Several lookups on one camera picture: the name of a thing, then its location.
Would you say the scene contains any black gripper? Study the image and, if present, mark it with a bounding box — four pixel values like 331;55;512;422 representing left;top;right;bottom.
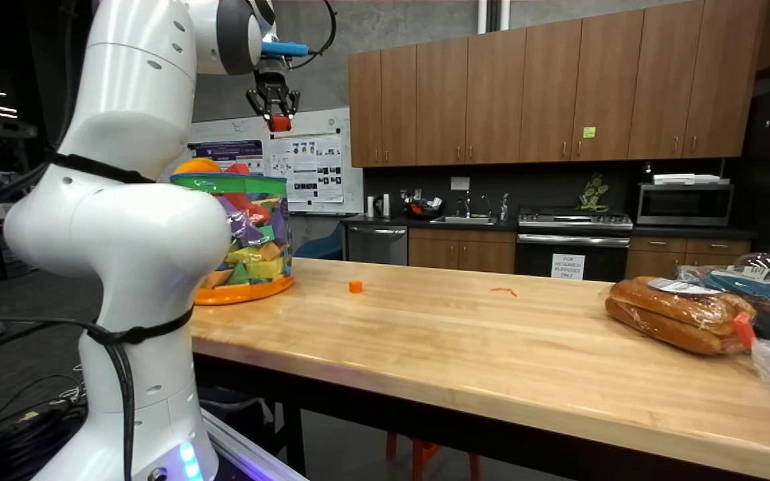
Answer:
247;67;302;124

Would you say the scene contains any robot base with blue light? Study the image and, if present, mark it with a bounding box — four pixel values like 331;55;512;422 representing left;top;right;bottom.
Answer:
148;408;310;481

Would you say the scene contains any orange plush basketball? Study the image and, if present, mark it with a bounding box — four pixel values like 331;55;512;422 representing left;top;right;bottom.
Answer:
172;154;226;175

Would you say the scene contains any colourful snack jar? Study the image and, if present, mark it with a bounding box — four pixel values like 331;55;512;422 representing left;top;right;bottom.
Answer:
169;168;298;307

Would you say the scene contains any blue chair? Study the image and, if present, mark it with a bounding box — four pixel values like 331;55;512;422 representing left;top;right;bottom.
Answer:
294;223;346;262

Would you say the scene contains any stainless steel dishwasher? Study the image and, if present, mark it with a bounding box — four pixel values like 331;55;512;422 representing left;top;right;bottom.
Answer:
342;221;409;266

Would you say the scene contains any red and silver cookware pile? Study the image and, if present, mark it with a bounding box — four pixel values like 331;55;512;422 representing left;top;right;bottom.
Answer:
399;186;446;221

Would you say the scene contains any steel kitchen sink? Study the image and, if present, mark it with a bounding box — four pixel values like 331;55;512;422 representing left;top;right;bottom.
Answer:
427;211;500;230

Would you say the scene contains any wooden base cabinet wide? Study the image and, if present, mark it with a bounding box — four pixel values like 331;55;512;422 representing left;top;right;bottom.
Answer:
407;223;518;275

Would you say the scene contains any stainless steel stove oven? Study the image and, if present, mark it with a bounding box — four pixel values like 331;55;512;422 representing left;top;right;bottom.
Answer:
514;207;636;281

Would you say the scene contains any green potted plant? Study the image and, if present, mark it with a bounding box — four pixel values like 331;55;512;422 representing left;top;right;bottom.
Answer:
579;170;613;214

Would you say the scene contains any stainless microwave oven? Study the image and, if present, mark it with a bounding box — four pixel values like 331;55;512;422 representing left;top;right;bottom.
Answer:
635;175;738;227

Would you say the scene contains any wooden base cabinet narrow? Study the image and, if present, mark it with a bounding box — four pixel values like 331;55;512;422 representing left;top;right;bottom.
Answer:
624;233;754;277

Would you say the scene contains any bagged bread loaf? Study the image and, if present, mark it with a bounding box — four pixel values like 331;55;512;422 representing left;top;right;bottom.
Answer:
601;273;758;354

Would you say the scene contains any zebra striped item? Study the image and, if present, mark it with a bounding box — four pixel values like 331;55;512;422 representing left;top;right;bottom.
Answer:
731;247;770;275

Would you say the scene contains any flat blue box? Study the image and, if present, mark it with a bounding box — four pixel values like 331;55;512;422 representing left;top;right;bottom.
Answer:
703;263;770;313

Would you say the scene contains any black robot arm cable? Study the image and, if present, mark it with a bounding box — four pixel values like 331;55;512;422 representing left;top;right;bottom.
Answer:
286;0;341;68

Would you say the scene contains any long wooden wall cabinet row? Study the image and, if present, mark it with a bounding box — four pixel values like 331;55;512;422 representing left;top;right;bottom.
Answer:
346;0;768;170

